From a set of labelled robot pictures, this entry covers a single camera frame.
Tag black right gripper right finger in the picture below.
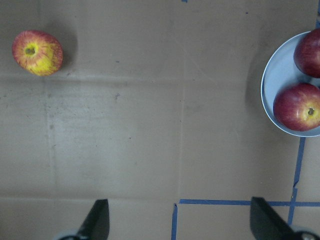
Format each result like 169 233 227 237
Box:
250 197 295 240

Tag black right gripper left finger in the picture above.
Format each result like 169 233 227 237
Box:
75 199 110 240

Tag yellow-red apple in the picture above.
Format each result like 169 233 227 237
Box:
11 30 64 77

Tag red apple on plate front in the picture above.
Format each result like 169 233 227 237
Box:
273 83 320 132

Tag red apple on plate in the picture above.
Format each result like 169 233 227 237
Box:
293 28 320 79
273 83 320 132

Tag light blue plate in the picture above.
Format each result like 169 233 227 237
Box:
260 31 320 138

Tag red apple on plate back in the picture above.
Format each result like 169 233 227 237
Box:
293 28 320 79

